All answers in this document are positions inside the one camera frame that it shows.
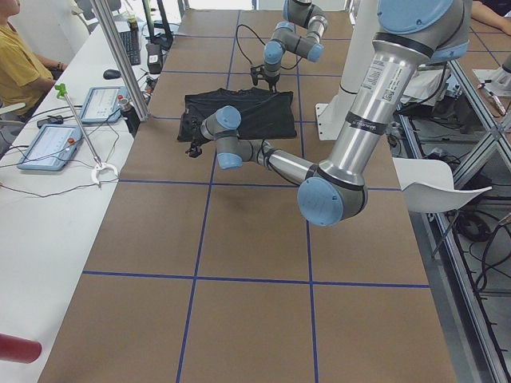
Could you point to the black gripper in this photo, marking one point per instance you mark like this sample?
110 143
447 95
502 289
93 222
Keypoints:
272 78
194 127

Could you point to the black graphic t-shirt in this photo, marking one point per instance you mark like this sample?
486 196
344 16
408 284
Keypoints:
264 114

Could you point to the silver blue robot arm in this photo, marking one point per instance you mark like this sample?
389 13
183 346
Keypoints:
405 35
301 34

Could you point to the black steel-capped water bottle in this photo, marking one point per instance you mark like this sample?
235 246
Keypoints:
129 114

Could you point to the far blue teach pendant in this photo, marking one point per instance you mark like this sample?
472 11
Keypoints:
101 104

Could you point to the blue teach pendant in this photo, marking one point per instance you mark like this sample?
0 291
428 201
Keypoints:
52 148
101 104

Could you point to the black computer mouse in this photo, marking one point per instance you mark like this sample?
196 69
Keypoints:
111 74

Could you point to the black keyboard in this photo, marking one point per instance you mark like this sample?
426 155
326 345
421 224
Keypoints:
130 41

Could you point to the near blue teach pendant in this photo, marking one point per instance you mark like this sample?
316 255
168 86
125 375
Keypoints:
52 148

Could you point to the grabber stick white claw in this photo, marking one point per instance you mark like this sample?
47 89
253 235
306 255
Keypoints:
100 164

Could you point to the person in yellow shirt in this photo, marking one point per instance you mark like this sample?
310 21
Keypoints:
26 77

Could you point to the white plastic chair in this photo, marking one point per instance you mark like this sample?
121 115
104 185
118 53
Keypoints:
428 186

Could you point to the red cylinder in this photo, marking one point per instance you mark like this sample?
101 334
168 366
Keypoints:
19 350

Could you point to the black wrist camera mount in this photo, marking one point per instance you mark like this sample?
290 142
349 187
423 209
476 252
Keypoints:
194 150
257 74

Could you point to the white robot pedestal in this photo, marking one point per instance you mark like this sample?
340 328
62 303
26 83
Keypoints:
331 116

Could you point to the aluminium frame post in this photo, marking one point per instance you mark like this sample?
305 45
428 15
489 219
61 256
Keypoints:
105 18

